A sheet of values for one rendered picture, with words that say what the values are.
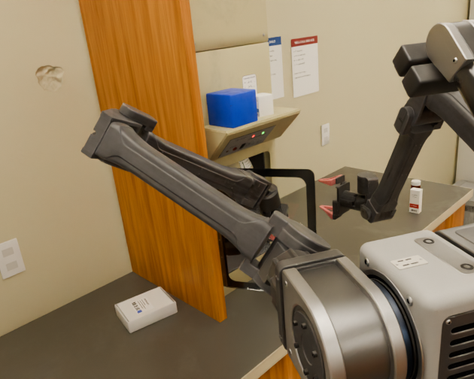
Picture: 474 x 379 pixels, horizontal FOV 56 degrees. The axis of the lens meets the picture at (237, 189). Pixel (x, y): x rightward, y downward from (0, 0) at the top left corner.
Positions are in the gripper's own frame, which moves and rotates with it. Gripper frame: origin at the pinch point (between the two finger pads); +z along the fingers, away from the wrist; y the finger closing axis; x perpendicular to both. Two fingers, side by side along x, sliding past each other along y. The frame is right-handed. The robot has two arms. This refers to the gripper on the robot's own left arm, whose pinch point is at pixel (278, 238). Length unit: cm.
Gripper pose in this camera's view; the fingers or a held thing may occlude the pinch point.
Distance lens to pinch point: 127.0
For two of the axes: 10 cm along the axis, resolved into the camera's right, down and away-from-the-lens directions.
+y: -2.3, 7.2, -6.5
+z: 2.2, 6.9, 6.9
